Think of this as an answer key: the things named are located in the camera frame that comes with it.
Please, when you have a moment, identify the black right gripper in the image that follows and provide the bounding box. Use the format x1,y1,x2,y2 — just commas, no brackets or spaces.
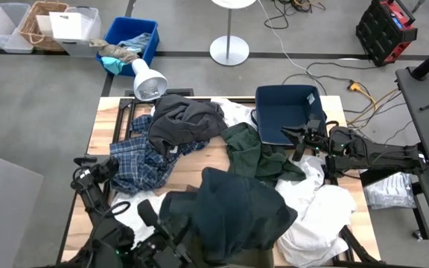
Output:
281,126,331,162

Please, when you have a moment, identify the green-grey textured cloth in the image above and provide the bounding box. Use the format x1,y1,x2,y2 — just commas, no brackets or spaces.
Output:
110,189,168,249

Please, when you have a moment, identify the dark teal garment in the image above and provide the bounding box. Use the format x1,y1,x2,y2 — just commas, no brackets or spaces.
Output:
158,167,299,266

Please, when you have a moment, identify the large white towel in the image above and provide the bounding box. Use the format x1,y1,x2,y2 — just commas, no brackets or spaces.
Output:
273,155,358,268

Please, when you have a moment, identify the dark grey garment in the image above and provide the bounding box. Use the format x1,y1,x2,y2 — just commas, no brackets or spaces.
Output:
147,94,229,157

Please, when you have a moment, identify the navy white striped fabric bin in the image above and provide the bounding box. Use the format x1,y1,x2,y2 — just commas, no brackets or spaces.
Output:
254,84,328,147

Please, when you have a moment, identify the dark green garment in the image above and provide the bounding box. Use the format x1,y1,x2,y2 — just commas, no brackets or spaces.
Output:
220,121,308,187

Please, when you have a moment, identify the thin white garment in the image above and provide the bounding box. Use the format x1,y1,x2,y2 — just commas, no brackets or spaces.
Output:
214,97,261,130

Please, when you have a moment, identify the blue plaid shirt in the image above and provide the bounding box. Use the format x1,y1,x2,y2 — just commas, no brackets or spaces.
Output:
109,114,211,197

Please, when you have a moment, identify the clear plastic bag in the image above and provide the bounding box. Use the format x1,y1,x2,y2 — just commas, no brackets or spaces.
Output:
363,171,417,210

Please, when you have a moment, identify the red black jobsite box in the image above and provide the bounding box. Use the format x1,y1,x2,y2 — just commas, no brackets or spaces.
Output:
355,0,419,67

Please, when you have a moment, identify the white lamp head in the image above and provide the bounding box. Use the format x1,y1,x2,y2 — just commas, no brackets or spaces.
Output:
131,58,169,102

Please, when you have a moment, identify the light blue garment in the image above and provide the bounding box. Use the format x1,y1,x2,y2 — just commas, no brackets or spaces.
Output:
117,32,152,54

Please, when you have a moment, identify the turquoise garment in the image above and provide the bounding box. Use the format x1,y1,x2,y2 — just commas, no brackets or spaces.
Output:
101,56,128,76

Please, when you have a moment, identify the tan garment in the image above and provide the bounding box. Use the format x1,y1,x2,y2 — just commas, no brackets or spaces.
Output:
89,38,141,65

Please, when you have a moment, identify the blue plastic tub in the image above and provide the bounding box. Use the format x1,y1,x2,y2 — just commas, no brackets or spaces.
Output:
95,16,160,77

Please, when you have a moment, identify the translucent storage box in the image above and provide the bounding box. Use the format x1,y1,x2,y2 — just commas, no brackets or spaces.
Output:
56,6,103,58

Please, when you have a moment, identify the white plastic lid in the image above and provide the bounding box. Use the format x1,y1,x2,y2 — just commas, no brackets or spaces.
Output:
49,11,83,41

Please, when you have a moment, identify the wicker basket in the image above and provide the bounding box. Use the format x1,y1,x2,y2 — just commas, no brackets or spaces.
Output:
19,1,69,52

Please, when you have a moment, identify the yellow power cable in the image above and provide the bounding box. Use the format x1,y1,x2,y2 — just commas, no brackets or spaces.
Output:
346,81,401,126

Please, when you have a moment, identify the black floor cable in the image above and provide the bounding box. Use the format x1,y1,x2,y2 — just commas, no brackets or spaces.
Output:
281,61,372,87

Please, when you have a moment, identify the white floor cable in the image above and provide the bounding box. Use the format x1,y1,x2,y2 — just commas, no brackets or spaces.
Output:
257,0,314,74

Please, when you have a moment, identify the black yellow cable bundle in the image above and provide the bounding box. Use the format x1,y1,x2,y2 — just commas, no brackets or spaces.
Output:
264,0,327,30

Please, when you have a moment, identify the black aluminium table frame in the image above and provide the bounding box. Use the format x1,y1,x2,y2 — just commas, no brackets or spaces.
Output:
56,88,429,268

